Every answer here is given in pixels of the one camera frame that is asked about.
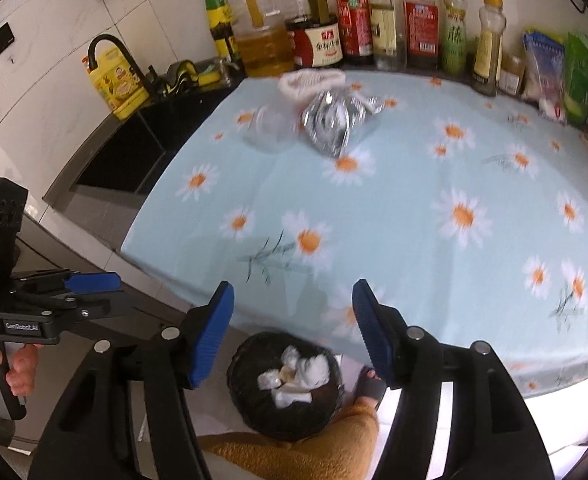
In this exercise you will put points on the blue daisy print tablecloth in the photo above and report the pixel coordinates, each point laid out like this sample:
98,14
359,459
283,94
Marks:
398,220

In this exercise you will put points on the green yellow label bottle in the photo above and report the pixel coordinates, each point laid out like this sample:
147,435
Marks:
219,10

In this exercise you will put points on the red label dark sauce bottle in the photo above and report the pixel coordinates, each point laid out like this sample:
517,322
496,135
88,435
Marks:
353,25

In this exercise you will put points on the dark soy sauce jug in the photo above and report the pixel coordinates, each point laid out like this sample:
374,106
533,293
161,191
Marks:
319,42

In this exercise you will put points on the black sandal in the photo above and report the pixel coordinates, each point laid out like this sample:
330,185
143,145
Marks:
368,387

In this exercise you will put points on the small white red packet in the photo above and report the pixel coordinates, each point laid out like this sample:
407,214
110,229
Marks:
553,109

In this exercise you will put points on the black sink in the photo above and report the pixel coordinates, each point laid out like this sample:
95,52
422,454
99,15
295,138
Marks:
124,155

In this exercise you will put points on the clear cooking oil jug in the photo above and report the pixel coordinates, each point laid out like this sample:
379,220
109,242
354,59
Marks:
264,50

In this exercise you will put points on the white plastic bag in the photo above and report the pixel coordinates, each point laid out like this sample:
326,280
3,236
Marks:
309,82

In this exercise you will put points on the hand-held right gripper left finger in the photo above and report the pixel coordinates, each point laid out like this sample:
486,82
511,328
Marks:
211,332

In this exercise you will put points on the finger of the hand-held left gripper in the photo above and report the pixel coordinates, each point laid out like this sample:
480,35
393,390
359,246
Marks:
94,281
86,312

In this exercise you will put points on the black round waste bin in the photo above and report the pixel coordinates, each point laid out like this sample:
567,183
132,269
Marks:
254,410

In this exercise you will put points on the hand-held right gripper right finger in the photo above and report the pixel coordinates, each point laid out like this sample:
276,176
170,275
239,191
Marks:
373,330

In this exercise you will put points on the brown label yellow cap bottle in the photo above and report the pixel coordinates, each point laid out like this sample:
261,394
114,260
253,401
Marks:
488,55

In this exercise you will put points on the silver foil bag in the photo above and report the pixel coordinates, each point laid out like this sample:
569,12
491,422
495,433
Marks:
331,120

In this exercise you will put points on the clear bottle yellow cap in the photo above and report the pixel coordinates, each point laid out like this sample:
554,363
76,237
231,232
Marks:
386,25

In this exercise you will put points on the green pouch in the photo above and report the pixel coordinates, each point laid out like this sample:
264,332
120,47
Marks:
581,80

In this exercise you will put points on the small glass jar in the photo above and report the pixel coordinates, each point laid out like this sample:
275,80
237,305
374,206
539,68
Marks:
511,77

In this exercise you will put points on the blue white salt bag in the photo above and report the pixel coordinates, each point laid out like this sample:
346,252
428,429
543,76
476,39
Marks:
543,70

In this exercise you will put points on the black faucet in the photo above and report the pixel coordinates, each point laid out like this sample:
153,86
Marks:
108,37

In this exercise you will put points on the black yellow cloth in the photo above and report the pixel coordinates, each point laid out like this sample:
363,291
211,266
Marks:
176,77

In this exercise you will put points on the yellow dish soap bottle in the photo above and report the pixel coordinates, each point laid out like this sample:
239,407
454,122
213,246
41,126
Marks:
119,87

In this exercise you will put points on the person's left hand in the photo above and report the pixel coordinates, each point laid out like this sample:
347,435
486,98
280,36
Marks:
21,370

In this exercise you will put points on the tall red label bottle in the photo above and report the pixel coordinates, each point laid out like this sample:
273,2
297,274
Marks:
421,25

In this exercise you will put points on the clear plastic bag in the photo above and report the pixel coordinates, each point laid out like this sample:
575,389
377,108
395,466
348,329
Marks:
269,127

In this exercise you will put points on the small black wall socket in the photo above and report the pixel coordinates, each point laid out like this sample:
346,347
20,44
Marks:
0,40

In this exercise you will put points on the person's mustard garment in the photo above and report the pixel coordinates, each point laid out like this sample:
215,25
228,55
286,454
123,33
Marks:
299,460

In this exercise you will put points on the yellow green sponge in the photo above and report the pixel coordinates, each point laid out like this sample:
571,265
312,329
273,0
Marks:
209,77

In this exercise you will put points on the white tissue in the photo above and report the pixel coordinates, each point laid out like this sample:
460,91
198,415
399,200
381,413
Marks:
284,391
314,371

